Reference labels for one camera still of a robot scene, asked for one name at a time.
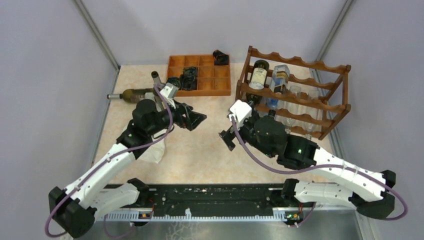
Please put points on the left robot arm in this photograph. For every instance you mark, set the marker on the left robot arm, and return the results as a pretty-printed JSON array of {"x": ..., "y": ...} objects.
[{"x": 80, "y": 204}]

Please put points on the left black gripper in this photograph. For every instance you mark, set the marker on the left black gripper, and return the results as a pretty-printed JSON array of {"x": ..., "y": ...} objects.
[{"x": 191, "y": 118}]

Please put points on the white cable duct strip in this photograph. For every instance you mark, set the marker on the white cable duct strip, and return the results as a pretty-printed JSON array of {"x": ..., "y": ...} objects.
[{"x": 137, "y": 216}]

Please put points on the black part behind tray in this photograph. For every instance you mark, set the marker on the black part behind tray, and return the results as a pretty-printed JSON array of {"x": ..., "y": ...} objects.
[{"x": 220, "y": 58}]

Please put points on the wooden compartment tray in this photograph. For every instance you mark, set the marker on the wooden compartment tray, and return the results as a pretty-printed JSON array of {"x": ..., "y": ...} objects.
[{"x": 212, "y": 80}]

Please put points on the black part in tray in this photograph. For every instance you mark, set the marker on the black part in tray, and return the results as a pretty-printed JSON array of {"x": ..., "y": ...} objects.
[{"x": 189, "y": 78}]

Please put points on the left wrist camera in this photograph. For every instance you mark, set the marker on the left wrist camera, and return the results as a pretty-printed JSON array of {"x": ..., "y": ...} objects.
[{"x": 168, "y": 93}]

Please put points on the green bottle front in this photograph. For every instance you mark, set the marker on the green bottle front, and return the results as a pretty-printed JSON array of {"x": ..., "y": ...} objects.
[{"x": 257, "y": 80}]

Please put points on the blue square glass bottle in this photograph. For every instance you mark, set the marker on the blue square glass bottle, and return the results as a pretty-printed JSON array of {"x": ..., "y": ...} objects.
[{"x": 271, "y": 103}]

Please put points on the small clear labelled bottle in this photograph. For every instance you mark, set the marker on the small clear labelled bottle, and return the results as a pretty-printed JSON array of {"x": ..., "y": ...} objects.
[{"x": 279, "y": 80}]

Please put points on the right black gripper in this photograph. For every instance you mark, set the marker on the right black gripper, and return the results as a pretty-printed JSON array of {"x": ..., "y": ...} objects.
[{"x": 228, "y": 135}]

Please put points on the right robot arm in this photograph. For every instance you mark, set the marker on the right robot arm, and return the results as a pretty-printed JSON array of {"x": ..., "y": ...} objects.
[{"x": 366, "y": 191}]

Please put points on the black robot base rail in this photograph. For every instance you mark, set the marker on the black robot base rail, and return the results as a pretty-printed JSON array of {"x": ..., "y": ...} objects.
[{"x": 215, "y": 200}]

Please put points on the green wine bottle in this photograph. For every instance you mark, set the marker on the green wine bottle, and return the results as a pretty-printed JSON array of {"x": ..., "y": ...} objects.
[{"x": 131, "y": 95}]

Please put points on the white folded cloth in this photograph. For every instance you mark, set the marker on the white folded cloth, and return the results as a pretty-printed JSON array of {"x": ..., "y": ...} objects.
[{"x": 155, "y": 153}]

